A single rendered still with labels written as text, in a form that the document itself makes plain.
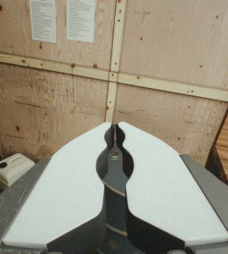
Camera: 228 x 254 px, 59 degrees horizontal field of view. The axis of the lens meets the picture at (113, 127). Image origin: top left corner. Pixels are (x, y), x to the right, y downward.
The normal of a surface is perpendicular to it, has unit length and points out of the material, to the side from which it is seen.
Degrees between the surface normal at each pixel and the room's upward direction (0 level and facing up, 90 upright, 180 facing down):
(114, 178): 1
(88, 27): 90
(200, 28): 90
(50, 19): 90
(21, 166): 47
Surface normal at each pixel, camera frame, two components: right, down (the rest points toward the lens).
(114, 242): -0.44, 0.38
